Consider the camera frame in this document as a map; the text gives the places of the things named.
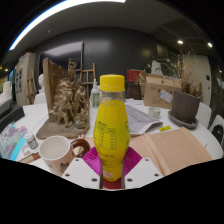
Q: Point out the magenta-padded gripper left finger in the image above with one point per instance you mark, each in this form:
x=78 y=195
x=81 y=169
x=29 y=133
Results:
x=90 y=163

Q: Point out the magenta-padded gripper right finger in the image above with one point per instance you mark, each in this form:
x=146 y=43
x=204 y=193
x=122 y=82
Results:
x=133 y=161

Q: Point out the yellow drink bottle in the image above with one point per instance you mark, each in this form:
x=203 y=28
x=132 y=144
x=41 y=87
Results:
x=111 y=133

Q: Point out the flat round red coaster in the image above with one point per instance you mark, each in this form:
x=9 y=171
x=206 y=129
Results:
x=113 y=185

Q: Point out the white dotted mug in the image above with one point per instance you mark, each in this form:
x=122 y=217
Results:
x=55 y=151

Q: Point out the newspaper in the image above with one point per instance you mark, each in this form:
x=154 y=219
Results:
x=141 y=120

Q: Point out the beige stretched canvas panel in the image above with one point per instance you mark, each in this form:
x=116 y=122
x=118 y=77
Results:
x=176 y=146

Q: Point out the yellow tape piece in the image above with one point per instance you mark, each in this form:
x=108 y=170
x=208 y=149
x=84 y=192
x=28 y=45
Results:
x=165 y=128

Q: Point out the small glass jar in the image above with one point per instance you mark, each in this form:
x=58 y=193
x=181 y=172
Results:
x=154 y=112

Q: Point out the small jar with silver lid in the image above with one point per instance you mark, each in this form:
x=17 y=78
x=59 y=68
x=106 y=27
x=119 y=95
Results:
x=31 y=141

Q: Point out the white spray bottle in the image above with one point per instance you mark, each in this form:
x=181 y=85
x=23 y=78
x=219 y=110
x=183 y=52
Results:
x=95 y=98

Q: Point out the black mesh basket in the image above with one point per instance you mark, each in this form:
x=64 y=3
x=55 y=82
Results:
x=133 y=90

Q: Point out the cardboard box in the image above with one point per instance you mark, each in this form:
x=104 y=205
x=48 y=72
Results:
x=155 y=91

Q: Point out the colourful purple painting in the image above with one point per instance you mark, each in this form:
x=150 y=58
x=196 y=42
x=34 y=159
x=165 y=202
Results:
x=11 y=140

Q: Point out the wooden easel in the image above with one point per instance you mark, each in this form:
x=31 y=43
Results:
x=87 y=78
x=31 y=86

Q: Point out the red box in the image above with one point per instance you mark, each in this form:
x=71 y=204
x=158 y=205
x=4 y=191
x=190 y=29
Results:
x=134 y=75

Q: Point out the white chair with black print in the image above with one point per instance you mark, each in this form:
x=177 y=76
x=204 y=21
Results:
x=217 y=131

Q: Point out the black box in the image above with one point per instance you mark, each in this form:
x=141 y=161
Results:
x=10 y=116

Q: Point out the white plaster bust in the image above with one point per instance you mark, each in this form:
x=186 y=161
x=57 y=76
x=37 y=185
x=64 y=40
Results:
x=41 y=83

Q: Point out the white cabinet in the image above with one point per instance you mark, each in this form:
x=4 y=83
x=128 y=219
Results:
x=23 y=76

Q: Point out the black wall screen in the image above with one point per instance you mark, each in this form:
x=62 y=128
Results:
x=63 y=53

